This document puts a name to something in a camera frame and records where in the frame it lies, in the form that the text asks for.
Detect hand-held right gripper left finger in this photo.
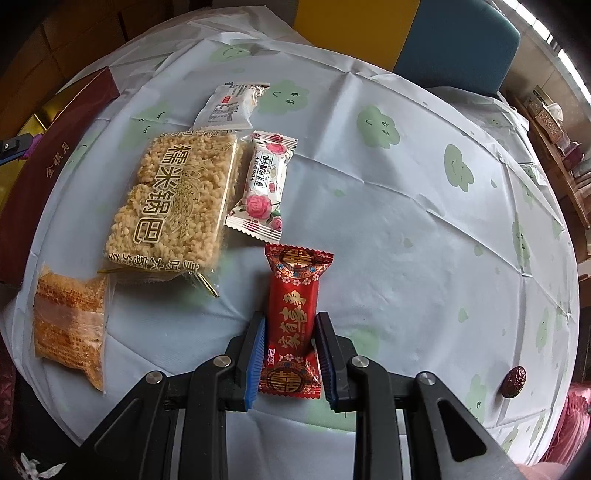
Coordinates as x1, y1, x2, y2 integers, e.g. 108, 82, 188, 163
81, 311, 267, 480

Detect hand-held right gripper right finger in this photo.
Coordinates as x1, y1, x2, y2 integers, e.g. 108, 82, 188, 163
315, 311, 522, 480

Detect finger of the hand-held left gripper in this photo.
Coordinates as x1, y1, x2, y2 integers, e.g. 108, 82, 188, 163
0, 135, 34, 164

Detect red box with gold interior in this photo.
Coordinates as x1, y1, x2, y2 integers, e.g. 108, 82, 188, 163
0, 67, 120, 287

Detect red candy packet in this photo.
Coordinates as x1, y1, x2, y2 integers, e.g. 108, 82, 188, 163
259, 244, 334, 398

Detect clear puffed rice cracker packet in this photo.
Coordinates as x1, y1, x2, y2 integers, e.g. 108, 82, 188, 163
97, 129, 243, 298

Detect white rose print packet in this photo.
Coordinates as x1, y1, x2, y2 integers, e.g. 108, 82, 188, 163
225, 130, 299, 244

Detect clear orange crispy snack packet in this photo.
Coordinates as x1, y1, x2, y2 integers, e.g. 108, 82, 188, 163
33, 263, 109, 393

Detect small white snack packet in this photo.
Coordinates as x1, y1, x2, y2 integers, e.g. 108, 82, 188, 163
193, 82, 271, 131

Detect wooden wardrobe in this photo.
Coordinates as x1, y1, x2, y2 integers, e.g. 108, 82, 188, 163
0, 0, 195, 93

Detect red date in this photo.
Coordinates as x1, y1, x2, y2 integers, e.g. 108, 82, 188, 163
501, 366, 527, 398

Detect dark red floral cloth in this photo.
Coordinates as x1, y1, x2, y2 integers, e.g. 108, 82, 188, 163
0, 364, 51, 480

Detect wooden side desk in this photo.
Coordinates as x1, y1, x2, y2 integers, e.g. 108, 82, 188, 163
505, 90, 591, 217

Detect purple box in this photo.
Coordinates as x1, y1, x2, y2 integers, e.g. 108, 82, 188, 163
558, 141, 585, 171

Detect tissue box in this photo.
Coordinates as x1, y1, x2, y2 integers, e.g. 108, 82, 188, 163
526, 85, 566, 139

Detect grey yellow blue sofa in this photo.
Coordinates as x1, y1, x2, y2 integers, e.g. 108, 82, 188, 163
293, 0, 520, 95

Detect window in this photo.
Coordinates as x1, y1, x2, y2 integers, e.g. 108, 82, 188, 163
538, 25, 591, 100

